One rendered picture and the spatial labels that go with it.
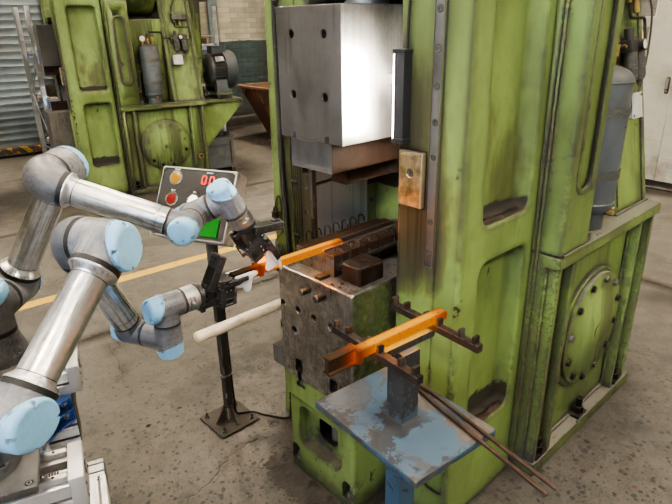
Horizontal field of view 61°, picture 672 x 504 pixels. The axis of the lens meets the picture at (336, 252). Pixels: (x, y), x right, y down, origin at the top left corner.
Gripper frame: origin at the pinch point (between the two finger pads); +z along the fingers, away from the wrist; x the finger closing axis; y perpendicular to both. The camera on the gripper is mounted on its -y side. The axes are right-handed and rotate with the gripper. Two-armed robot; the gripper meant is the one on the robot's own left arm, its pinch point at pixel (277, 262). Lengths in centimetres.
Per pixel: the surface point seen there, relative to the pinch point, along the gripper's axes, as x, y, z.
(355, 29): 13, -55, -49
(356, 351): 55, 17, -9
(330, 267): 5.8, -12.9, 13.5
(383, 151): 8, -51, -6
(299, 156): -8.2, -30.6, -17.8
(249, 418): -51, 35, 94
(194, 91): -450, -203, 110
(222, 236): -38.1, -2.2, 3.2
